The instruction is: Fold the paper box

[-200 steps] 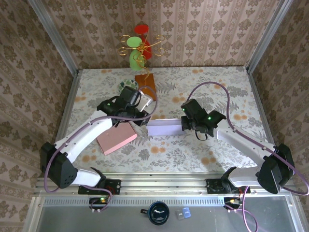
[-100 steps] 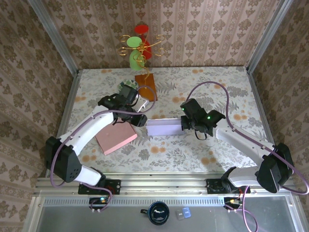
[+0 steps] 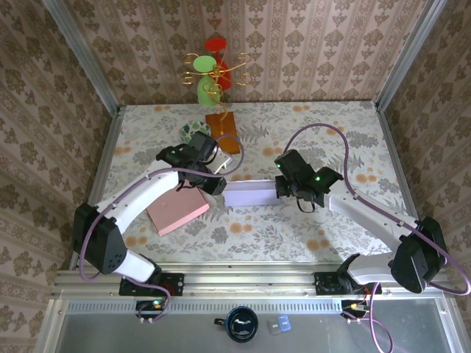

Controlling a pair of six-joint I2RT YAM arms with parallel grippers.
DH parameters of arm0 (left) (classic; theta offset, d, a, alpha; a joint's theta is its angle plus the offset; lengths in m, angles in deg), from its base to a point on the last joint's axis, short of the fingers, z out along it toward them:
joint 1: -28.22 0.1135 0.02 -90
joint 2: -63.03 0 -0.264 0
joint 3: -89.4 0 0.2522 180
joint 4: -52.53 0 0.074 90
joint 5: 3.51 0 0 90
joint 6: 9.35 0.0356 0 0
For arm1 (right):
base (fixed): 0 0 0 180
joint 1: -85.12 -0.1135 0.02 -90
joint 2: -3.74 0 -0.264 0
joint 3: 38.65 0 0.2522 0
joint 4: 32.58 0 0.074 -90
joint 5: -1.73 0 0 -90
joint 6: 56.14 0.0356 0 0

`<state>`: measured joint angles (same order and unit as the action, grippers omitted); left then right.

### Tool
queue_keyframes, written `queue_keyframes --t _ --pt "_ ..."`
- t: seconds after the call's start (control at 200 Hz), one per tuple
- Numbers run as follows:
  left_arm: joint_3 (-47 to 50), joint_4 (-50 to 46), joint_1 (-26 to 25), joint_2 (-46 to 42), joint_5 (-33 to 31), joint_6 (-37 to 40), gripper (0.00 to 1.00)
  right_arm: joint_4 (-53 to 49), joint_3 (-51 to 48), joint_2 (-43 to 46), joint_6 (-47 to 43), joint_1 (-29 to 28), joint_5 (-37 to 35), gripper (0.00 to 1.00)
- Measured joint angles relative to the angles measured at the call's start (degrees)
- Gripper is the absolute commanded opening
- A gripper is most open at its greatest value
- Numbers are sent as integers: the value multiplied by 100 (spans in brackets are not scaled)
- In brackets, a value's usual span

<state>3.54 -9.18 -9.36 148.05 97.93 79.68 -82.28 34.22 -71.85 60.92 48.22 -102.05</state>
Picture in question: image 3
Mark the lavender paper box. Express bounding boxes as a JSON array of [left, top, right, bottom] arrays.
[[223, 179, 280, 207]]

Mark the pink paper box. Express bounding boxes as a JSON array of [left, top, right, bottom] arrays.
[[146, 188, 210, 237]]

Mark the leaf pattern bowl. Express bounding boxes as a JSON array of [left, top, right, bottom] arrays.
[[181, 120, 212, 143]]

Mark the green plastic goblet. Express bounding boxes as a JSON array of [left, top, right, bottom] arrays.
[[194, 54, 222, 108]]

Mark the red plastic goblet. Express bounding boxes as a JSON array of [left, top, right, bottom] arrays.
[[205, 36, 233, 91]]

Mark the small controller board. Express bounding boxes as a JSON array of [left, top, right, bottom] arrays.
[[135, 299, 173, 324], [340, 299, 371, 324]]

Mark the dark blue mug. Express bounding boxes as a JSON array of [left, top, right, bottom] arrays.
[[214, 305, 261, 343]]

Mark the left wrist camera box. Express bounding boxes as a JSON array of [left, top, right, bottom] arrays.
[[210, 152, 233, 176]]

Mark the gold wire stand, wooden base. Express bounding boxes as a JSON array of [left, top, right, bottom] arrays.
[[178, 51, 255, 155]]

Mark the aluminium table edge rail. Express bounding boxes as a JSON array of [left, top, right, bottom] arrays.
[[375, 104, 433, 265], [69, 106, 124, 265]]

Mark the aluminium mounting rail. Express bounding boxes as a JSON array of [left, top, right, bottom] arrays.
[[51, 261, 456, 299]]

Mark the aluminium frame post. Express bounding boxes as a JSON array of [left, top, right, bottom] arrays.
[[42, 0, 122, 113], [375, 0, 442, 111]]

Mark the slotted cable duct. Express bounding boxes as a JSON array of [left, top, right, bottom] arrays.
[[65, 298, 345, 314]]

